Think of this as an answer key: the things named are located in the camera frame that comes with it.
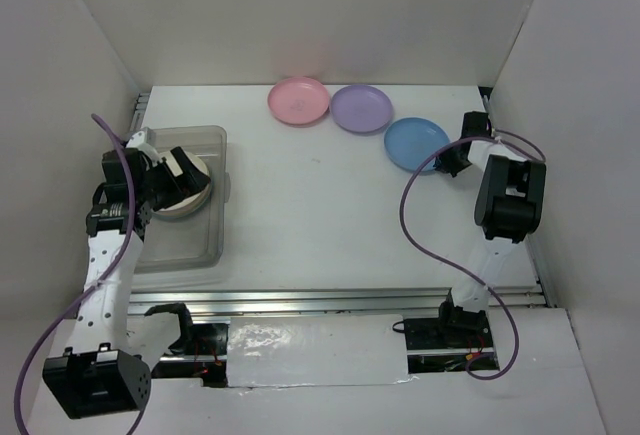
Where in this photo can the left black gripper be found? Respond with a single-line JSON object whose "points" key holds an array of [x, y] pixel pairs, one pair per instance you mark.
{"points": [[184, 185]]}

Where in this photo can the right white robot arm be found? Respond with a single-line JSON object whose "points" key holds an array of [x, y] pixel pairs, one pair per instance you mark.
{"points": [[463, 313]]}

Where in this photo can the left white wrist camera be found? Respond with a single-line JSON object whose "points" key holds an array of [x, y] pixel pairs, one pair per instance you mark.
{"points": [[144, 141]]}

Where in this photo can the aluminium front rail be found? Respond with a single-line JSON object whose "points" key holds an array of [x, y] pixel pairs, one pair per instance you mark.
{"points": [[306, 302]]}

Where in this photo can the pink plastic plate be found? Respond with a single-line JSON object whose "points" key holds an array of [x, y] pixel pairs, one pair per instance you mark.
{"points": [[298, 101]]}

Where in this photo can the blue plastic plate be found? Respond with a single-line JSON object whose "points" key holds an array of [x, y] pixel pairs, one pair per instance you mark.
{"points": [[409, 141]]}

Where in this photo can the clear plastic bin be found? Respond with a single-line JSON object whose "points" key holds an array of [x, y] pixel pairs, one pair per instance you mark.
{"points": [[195, 241]]}

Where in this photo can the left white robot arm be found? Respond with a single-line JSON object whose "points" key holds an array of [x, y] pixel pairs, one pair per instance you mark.
{"points": [[105, 367]]}

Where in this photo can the aluminium right side rail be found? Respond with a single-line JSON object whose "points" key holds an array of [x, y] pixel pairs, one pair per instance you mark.
{"points": [[510, 198]]}

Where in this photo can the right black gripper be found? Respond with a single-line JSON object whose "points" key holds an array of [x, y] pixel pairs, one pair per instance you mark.
{"points": [[445, 164]]}

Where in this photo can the aluminium rail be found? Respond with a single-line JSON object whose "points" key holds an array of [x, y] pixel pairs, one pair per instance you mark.
{"points": [[306, 302], [510, 198]]}

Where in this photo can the white foil-edged board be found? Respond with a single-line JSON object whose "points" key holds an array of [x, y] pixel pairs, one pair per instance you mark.
{"points": [[327, 350]]}

